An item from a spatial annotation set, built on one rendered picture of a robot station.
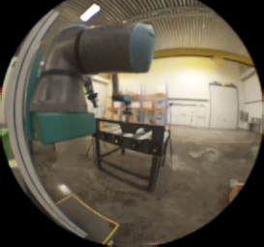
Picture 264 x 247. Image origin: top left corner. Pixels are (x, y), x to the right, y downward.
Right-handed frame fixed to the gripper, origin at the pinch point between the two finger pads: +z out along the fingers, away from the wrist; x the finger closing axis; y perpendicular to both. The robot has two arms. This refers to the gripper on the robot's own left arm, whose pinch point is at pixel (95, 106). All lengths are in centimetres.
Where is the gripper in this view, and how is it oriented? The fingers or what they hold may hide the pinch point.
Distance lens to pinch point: 95.9
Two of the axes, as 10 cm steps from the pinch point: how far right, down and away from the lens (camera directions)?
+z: 2.7, 9.1, 3.3
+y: 4.6, -4.2, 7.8
